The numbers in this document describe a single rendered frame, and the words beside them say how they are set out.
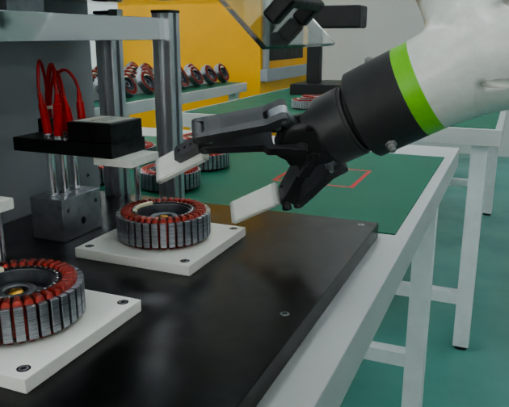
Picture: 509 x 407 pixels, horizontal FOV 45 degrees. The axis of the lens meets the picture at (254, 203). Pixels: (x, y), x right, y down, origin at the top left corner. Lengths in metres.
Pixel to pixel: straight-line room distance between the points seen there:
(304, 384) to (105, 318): 0.18
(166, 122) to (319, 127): 0.37
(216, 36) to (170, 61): 3.38
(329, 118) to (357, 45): 5.25
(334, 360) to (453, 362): 1.61
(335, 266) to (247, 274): 0.10
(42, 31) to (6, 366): 0.36
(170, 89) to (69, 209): 0.24
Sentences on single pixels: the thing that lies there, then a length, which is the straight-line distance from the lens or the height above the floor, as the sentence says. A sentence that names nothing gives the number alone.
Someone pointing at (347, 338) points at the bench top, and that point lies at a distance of 0.59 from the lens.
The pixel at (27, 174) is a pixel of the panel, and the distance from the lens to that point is 0.93.
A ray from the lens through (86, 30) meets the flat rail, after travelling 0.77.
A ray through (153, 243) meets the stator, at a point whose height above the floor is 0.79.
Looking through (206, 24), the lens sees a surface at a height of 1.09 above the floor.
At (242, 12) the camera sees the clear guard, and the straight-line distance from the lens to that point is 0.62.
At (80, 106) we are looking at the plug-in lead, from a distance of 0.81.
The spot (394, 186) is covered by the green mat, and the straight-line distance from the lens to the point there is 1.16.
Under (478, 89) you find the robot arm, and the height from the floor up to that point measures 0.97.
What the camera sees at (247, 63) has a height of 0.84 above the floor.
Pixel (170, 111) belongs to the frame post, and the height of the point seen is 0.91.
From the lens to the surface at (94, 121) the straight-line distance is 0.75.
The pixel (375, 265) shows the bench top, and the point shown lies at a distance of 0.77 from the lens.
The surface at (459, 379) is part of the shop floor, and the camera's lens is 2.05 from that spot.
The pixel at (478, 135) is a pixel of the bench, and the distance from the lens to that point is 1.96.
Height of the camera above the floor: 1.02
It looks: 15 degrees down
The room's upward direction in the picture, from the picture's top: straight up
